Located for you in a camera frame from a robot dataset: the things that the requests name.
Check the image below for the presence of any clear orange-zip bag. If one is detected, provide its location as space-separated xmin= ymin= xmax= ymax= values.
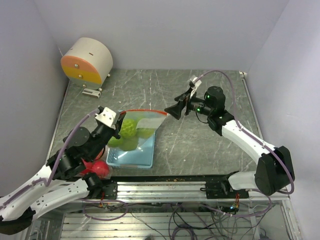
xmin=107 ymin=109 xmax=168 ymax=152
xmin=79 ymin=147 xmax=112 ymax=180

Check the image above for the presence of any light blue plastic basket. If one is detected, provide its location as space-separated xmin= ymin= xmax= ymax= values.
xmin=106 ymin=133 xmax=156 ymax=169

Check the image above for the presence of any large green cabbage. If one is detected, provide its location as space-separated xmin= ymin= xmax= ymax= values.
xmin=107 ymin=137 xmax=123 ymax=148
xmin=119 ymin=136 xmax=139 ymax=152

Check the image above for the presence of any aluminium frame rail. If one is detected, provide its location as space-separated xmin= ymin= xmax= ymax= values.
xmin=31 ymin=178 xmax=288 ymax=204

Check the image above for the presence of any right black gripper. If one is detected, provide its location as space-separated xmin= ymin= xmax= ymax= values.
xmin=164 ymin=87 xmax=213 ymax=120

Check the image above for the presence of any small green cabbage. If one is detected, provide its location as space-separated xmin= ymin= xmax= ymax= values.
xmin=136 ymin=118 xmax=156 ymax=139
xmin=119 ymin=118 xmax=137 ymax=139

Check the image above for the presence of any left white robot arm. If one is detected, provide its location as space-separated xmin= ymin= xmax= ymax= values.
xmin=0 ymin=109 xmax=126 ymax=226

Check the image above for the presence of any white corner bracket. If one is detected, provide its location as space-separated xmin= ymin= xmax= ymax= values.
xmin=239 ymin=71 xmax=248 ymax=79

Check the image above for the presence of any red tomato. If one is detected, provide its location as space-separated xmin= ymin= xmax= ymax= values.
xmin=89 ymin=161 xmax=110 ymax=179

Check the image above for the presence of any white slotted plastic block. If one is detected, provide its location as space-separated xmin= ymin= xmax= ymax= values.
xmin=82 ymin=88 xmax=101 ymax=99

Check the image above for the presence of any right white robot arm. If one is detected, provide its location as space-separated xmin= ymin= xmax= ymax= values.
xmin=165 ymin=86 xmax=295 ymax=198

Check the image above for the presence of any round cream drawer box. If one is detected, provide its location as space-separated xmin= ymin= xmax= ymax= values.
xmin=60 ymin=37 xmax=114 ymax=90

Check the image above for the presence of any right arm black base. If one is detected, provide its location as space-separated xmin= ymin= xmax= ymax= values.
xmin=200 ymin=175 xmax=249 ymax=200

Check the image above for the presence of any purple cable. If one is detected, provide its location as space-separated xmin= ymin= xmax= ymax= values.
xmin=0 ymin=108 xmax=101 ymax=211
xmin=192 ymin=69 xmax=296 ymax=218

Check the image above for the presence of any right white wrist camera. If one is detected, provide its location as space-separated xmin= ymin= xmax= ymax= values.
xmin=188 ymin=75 xmax=202 ymax=97

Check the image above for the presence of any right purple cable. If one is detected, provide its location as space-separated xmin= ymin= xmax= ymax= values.
xmin=192 ymin=69 xmax=296 ymax=218

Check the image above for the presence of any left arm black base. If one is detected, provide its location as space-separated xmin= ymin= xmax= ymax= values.
xmin=81 ymin=172 xmax=118 ymax=200

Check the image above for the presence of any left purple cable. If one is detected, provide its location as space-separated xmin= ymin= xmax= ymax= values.
xmin=0 ymin=108 xmax=101 ymax=211

